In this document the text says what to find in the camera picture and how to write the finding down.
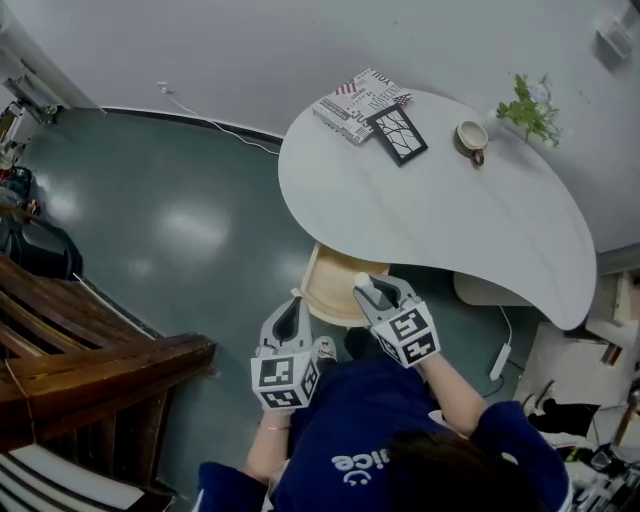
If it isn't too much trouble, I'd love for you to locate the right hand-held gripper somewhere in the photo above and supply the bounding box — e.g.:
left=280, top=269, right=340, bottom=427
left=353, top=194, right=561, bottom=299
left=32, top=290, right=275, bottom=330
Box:
left=351, top=275, right=442, bottom=371

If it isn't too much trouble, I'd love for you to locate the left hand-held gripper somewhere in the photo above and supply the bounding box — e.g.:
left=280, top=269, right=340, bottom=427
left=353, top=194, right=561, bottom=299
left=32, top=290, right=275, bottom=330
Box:
left=249, top=296, right=322, bottom=412

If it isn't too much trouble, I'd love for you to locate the small white object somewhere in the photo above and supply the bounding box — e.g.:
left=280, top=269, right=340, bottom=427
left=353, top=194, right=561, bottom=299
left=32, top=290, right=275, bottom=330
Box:
left=353, top=271, right=389, bottom=306

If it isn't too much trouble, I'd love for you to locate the cream wooden drawer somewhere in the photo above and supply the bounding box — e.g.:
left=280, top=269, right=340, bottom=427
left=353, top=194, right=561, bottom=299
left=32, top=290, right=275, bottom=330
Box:
left=291, top=242, right=391, bottom=329

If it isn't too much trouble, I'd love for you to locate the person's left forearm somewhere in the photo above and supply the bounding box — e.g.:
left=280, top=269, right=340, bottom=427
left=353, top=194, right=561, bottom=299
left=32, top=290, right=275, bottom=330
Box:
left=244, top=407, right=294, bottom=484

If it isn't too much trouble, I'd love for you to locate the person's right forearm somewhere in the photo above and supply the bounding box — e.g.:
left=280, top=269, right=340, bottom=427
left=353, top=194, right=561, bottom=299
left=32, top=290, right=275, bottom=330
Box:
left=417, top=354, right=489, bottom=441

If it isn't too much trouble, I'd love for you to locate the person's white shoe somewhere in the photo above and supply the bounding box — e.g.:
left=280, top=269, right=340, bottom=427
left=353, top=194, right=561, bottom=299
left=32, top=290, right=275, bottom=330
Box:
left=311, top=335, right=339, bottom=364

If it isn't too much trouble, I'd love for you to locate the person's black trouser leg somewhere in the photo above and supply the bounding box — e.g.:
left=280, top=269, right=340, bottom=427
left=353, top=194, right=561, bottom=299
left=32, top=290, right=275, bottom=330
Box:
left=344, top=327, right=374, bottom=361

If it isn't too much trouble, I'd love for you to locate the white curved desk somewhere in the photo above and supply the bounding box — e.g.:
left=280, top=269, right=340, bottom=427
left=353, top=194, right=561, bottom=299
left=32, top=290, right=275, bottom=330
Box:
left=277, top=89, right=599, bottom=332

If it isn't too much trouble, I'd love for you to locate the person's blue sweatshirt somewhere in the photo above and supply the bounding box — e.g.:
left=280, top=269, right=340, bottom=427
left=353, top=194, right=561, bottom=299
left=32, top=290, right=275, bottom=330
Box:
left=197, top=357, right=574, bottom=512

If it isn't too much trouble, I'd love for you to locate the white power strip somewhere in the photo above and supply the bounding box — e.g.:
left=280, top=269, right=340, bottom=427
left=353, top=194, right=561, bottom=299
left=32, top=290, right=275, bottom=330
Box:
left=488, top=342, right=513, bottom=382

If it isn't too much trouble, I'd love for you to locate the beige ceramic cup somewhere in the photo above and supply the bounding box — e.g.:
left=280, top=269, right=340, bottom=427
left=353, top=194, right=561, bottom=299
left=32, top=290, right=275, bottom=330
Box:
left=453, top=119, right=489, bottom=169

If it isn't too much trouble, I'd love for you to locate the dark wooden bench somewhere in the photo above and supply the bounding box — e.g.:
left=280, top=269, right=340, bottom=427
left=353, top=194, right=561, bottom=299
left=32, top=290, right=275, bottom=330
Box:
left=0, top=254, right=219, bottom=511

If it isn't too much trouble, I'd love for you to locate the printed black and white book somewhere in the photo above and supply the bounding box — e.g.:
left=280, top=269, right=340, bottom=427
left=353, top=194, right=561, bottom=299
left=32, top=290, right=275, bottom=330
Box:
left=312, top=68, right=416, bottom=147

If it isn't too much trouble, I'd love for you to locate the grey shelf cabinet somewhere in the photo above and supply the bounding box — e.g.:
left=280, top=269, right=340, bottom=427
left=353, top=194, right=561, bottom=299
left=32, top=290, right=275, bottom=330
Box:
left=519, top=244, right=640, bottom=401

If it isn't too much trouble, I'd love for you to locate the white vase with green plant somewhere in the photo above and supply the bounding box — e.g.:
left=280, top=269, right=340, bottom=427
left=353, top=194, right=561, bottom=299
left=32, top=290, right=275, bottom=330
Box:
left=482, top=73, right=564, bottom=149

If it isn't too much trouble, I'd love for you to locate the metal equipment stand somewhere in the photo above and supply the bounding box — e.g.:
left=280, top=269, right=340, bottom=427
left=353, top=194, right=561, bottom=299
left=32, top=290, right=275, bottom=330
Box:
left=0, top=74, right=64, bottom=126

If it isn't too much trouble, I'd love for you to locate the white power strip cable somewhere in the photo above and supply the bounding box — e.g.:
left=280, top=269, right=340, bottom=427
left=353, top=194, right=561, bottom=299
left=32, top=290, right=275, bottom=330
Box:
left=497, top=304, right=515, bottom=346

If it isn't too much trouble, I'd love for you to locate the black picture frame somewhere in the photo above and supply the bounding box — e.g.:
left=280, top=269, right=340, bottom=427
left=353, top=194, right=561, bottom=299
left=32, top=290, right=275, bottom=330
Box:
left=367, top=107, right=430, bottom=168

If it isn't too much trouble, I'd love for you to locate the white wall plug cable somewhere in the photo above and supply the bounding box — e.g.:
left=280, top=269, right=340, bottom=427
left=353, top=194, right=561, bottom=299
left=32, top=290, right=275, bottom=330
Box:
left=156, top=81, right=281, bottom=156

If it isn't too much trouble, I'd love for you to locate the white wall box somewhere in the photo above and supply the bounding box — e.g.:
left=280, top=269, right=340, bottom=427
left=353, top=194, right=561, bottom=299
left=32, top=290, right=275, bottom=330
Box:
left=596, top=14, right=634, bottom=59

